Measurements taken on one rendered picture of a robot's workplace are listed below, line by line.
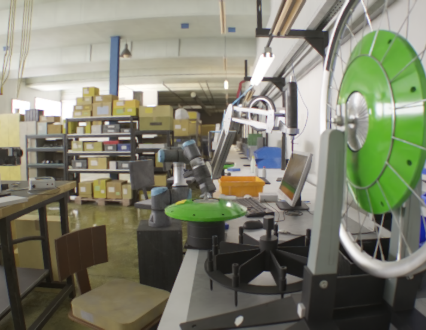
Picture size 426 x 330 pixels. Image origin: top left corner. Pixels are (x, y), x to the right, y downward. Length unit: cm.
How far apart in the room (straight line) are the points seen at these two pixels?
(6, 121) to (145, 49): 452
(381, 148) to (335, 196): 11
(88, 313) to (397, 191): 127
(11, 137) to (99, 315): 696
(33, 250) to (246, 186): 189
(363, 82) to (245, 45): 943
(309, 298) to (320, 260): 7
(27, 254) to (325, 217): 283
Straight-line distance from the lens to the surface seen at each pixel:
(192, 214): 116
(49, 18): 763
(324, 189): 56
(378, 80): 53
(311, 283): 60
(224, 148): 170
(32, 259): 315
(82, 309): 152
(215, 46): 995
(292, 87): 121
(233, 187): 235
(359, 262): 64
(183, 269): 109
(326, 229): 57
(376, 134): 53
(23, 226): 309
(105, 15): 709
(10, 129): 818
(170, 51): 1005
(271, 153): 462
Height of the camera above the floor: 133
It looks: 5 degrees down
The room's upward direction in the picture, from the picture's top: straight up
